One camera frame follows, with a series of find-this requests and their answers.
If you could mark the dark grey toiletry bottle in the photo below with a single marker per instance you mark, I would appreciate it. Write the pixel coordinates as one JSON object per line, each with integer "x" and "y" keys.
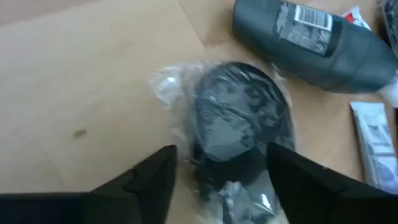
{"x": 348, "y": 62}

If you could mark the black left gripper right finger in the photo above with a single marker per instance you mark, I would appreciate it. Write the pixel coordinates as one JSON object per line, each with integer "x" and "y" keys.
{"x": 326, "y": 199}

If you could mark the white travel toothpaste tube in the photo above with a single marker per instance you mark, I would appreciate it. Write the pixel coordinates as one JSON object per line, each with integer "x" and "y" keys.
{"x": 373, "y": 140}
{"x": 356, "y": 17}

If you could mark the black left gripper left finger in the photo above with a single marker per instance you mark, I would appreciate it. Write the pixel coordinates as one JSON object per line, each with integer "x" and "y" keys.
{"x": 124, "y": 199}

